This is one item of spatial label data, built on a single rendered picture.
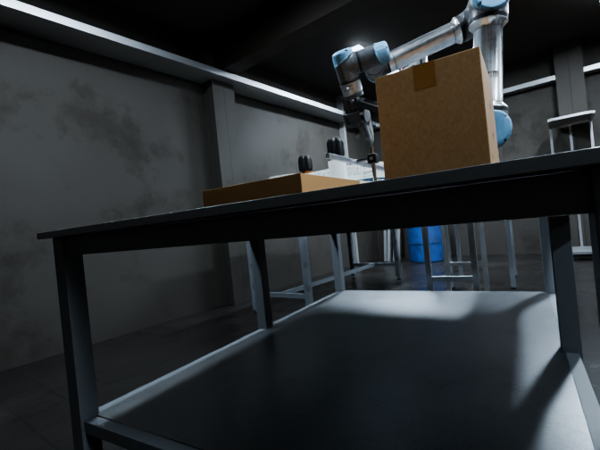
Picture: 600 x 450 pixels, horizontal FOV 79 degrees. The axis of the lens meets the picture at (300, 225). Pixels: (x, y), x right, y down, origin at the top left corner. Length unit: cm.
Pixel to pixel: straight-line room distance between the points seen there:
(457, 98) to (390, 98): 16
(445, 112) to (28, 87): 306
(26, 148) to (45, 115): 30
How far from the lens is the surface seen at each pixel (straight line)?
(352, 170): 202
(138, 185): 361
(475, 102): 93
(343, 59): 141
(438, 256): 591
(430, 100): 95
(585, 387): 142
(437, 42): 156
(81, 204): 339
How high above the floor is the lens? 77
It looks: level
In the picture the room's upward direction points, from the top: 6 degrees counter-clockwise
